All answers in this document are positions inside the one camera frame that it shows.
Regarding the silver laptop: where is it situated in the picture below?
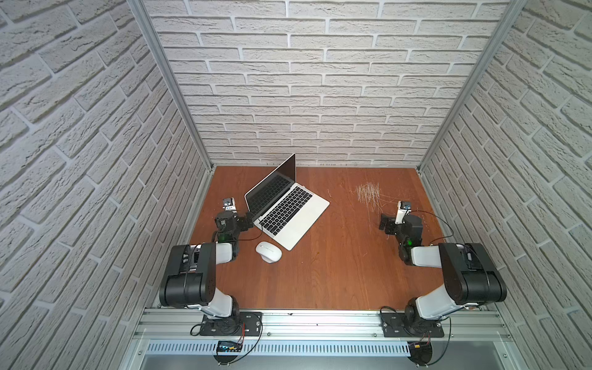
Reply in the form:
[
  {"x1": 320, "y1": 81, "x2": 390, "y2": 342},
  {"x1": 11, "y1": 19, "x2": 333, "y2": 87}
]
[{"x1": 245, "y1": 154, "x2": 330, "y2": 251}]

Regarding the white wireless mouse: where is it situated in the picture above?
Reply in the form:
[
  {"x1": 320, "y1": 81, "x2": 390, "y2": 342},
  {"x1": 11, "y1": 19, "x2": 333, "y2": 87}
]
[{"x1": 255, "y1": 241, "x2": 282, "y2": 264}]

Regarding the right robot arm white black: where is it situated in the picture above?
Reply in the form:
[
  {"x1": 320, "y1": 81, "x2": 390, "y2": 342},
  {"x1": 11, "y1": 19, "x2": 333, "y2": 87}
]
[{"x1": 379, "y1": 214, "x2": 508, "y2": 325}]

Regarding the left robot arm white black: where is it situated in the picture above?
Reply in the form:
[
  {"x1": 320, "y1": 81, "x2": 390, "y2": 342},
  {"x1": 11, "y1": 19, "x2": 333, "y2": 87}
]
[{"x1": 159, "y1": 211, "x2": 254, "y2": 321}]

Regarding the right round black connector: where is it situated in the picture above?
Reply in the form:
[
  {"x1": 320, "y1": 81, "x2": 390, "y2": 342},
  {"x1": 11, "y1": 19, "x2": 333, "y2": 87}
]
[{"x1": 408, "y1": 342, "x2": 433, "y2": 367}]

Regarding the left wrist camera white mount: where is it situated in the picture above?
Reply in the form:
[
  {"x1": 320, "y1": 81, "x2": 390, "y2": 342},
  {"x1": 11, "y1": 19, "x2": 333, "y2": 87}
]
[{"x1": 223, "y1": 197, "x2": 236, "y2": 211}]

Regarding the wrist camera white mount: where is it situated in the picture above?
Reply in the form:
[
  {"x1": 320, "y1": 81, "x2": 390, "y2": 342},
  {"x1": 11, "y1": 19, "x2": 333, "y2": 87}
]
[
  {"x1": 223, "y1": 197, "x2": 236, "y2": 211},
  {"x1": 396, "y1": 200, "x2": 412, "y2": 224}
]

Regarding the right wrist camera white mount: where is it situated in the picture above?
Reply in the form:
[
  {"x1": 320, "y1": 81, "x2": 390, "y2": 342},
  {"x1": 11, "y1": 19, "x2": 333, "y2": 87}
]
[{"x1": 396, "y1": 200, "x2": 412, "y2": 224}]

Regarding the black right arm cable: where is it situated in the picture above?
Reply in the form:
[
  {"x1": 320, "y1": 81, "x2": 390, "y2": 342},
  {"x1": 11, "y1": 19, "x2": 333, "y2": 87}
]
[{"x1": 409, "y1": 210, "x2": 456, "y2": 246}]

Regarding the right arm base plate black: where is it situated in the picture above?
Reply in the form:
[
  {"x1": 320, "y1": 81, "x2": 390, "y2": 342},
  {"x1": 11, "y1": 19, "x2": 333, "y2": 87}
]
[{"x1": 379, "y1": 311, "x2": 445, "y2": 339}]

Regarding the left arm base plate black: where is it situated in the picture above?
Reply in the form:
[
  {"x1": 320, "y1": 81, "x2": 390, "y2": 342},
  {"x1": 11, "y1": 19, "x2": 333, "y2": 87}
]
[{"x1": 198, "y1": 311, "x2": 264, "y2": 338}]

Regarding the left electronics board with wires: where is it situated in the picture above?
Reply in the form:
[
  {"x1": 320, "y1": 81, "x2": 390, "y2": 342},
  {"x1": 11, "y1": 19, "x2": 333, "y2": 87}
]
[{"x1": 214, "y1": 341, "x2": 244, "y2": 365}]

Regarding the aluminium front rail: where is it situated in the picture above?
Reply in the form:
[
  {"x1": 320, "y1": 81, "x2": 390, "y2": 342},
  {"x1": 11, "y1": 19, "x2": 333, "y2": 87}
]
[{"x1": 133, "y1": 308, "x2": 513, "y2": 342}]

